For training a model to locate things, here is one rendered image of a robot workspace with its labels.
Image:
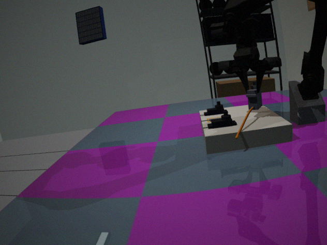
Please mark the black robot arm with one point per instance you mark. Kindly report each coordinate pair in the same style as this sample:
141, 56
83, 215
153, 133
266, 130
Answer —
237, 25

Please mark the black micro servo with orange cable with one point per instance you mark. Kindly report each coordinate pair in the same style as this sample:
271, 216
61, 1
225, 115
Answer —
254, 102

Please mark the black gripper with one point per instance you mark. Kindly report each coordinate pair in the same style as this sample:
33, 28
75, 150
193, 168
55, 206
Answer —
262, 65

